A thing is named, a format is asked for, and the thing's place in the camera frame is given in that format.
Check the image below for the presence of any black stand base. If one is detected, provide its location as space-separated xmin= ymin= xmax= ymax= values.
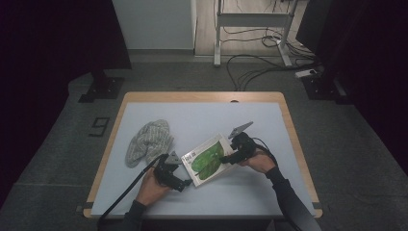
xmin=77 ymin=68 xmax=125 ymax=104
xmin=301 ymin=75 xmax=352 ymax=105

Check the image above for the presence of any white table mat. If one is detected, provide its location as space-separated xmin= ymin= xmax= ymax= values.
xmin=90 ymin=101 xmax=317 ymax=219

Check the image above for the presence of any tangle of black cables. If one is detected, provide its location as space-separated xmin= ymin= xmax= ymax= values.
xmin=221 ymin=26 xmax=317 ymax=61

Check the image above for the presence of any person's right hand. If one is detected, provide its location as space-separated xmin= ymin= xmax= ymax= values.
xmin=239 ymin=150 xmax=277 ymax=174

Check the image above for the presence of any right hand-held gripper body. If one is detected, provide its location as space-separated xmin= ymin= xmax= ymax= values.
xmin=228 ymin=120 xmax=258 ymax=160

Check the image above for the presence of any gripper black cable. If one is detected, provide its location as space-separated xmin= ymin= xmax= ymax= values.
xmin=97 ymin=155 xmax=162 ymax=225
xmin=251 ymin=138 xmax=278 ymax=165

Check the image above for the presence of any person's left hand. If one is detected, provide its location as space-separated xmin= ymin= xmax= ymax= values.
xmin=136 ymin=168 xmax=173 ymax=207

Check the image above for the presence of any grey striped knit cloth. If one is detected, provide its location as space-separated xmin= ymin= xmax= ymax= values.
xmin=124 ymin=118 xmax=174 ymax=168

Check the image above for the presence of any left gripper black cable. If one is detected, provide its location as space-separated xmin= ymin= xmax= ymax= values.
xmin=97 ymin=155 xmax=162 ymax=225

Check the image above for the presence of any white cabinet panel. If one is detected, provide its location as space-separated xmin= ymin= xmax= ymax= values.
xmin=111 ymin=0 xmax=197 ymax=51

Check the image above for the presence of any black looped floor cable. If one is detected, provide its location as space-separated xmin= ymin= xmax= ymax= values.
xmin=225 ymin=53 xmax=321 ymax=91

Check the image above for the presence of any wooden table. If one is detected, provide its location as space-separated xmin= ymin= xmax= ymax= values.
xmin=82 ymin=90 xmax=323 ymax=219

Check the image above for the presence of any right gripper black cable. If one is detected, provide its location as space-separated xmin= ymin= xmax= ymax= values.
xmin=251 ymin=138 xmax=278 ymax=165

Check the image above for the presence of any white power strip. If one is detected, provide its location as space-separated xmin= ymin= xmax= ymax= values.
xmin=294 ymin=68 xmax=319 ymax=79

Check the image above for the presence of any white picture book green print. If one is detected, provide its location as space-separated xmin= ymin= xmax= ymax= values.
xmin=181 ymin=134 xmax=239 ymax=188

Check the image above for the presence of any white metal desk frame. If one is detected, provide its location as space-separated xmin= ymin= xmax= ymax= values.
xmin=213 ymin=0 xmax=299 ymax=67

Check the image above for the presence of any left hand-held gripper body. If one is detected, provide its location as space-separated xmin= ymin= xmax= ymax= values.
xmin=153 ymin=150 xmax=186 ymax=188

